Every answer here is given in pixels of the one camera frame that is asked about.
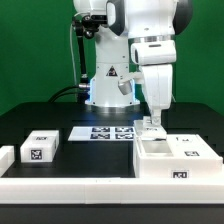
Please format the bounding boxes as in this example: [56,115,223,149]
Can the white left fence piece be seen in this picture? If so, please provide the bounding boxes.
[0,146,15,177]

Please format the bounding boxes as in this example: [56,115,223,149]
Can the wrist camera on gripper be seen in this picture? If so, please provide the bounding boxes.
[118,72,143,95]

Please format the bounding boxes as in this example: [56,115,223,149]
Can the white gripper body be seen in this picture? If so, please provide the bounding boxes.
[141,64,173,117]

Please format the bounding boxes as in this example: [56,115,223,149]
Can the white cabinet top block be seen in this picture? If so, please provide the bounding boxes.
[20,130,59,163]

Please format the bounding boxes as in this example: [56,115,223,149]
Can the white cabinet body box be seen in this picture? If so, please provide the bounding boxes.
[133,137,223,179]

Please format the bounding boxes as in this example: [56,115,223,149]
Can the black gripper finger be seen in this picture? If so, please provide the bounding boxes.
[152,116,161,126]

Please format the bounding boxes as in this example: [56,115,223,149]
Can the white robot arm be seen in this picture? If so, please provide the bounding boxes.
[73,0,193,125]

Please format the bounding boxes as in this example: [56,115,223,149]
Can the black camera on mount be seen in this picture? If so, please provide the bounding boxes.
[82,15,107,24]

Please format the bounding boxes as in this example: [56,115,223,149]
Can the white marker base plate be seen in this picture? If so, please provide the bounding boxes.
[68,126,134,141]

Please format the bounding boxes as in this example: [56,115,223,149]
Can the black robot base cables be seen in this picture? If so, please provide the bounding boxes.
[48,83,91,103]

